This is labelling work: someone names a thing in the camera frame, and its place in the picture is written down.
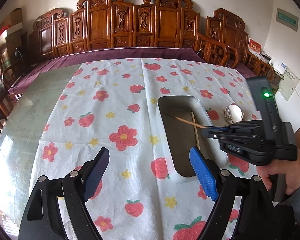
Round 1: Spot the dark brown wooden chopstick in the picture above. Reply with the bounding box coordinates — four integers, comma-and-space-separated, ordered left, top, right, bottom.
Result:
172, 116, 206, 129

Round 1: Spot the wooden side table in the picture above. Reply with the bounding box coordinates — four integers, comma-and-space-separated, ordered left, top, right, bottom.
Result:
270, 69, 285, 94

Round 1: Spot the wall electrical panel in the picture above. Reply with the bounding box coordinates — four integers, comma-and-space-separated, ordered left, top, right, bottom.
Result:
276, 8, 299, 32

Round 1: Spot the grey metal utensil tray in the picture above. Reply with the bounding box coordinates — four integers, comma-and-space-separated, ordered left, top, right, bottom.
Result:
155, 95, 228, 183

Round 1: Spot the carved wooden long sofa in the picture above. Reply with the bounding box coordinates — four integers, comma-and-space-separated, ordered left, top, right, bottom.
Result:
27, 0, 228, 67

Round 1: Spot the brown cardboard box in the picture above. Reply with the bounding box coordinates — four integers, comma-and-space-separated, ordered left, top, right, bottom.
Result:
0, 8, 23, 28

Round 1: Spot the white wall notice sheet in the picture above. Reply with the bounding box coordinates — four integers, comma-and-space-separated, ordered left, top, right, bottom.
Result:
279, 67, 300, 101

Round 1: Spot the stainless steel fork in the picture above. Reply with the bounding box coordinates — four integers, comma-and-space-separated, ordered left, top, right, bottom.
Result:
223, 107, 233, 124

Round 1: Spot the purple armchair cushion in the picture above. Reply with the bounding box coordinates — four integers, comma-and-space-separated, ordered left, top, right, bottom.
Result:
236, 63, 256, 79

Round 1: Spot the dark wooden cabinet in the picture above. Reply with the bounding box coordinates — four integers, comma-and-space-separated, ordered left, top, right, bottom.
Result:
4, 30, 29, 75

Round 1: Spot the white red box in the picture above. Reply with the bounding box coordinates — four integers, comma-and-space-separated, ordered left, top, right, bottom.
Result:
0, 22, 23, 42

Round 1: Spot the white ceramic soup spoon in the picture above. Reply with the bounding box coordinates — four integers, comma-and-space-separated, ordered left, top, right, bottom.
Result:
229, 105, 243, 123

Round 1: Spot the carved wooden armchair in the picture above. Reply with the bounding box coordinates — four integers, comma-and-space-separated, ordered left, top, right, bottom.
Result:
205, 8, 275, 80

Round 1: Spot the light bamboo chopstick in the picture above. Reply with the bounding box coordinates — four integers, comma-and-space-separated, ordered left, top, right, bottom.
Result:
191, 111, 200, 150

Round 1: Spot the strawberry flower print tablecloth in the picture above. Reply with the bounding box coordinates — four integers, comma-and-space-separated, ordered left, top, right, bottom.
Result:
30, 58, 260, 239

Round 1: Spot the white box on side table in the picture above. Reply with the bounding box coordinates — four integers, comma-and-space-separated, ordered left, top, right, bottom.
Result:
273, 59, 287, 75

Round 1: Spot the person's right hand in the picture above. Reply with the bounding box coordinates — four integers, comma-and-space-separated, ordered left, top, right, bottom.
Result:
256, 147, 300, 197

